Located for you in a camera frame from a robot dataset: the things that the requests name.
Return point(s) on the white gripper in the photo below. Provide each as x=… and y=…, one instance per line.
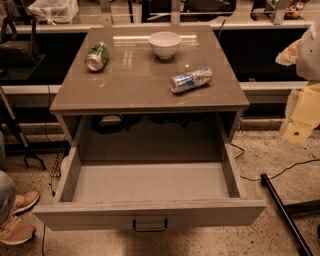
x=309, y=58

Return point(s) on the blue silver redbull can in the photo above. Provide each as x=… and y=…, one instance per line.
x=190, y=80

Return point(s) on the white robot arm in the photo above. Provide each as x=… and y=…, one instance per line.
x=307, y=66

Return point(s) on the open top drawer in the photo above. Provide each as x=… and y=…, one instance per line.
x=150, y=172

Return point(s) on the green soda can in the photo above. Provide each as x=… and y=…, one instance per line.
x=97, y=57

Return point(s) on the black pole on floor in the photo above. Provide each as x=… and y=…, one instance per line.
x=303, y=248

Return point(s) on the white bowl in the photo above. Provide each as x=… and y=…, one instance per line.
x=164, y=44

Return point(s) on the white plastic bag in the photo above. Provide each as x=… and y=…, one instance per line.
x=54, y=11

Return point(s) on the black bag on shelf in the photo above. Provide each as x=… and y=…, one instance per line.
x=18, y=58

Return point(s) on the black tripod stand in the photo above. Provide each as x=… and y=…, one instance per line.
x=13, y=125

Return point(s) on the tan shoe upper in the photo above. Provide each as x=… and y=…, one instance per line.
x=24, y=201

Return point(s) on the tan shoe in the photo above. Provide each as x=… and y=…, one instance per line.
x=24, y=201
x=15, y=231

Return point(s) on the grey trouser leg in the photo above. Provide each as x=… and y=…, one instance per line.
x=7, y=187

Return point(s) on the tan shoe lower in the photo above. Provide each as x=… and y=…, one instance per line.
x=15, y=231

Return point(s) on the black drawer handle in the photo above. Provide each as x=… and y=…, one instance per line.
x=149, y=227

